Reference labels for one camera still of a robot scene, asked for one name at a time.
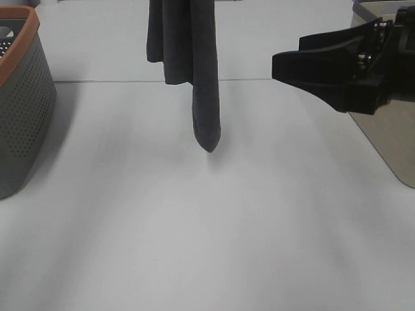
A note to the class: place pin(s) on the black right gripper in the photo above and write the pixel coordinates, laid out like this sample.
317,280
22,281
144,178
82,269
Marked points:
351,80

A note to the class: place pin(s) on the dark navy towel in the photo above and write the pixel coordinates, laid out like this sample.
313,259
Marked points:
182,36

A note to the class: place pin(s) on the beige basket grey rim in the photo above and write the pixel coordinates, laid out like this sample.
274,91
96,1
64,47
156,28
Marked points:
391,129

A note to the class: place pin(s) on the grey perforated basket orange rim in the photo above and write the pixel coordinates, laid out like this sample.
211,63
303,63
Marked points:
28,96

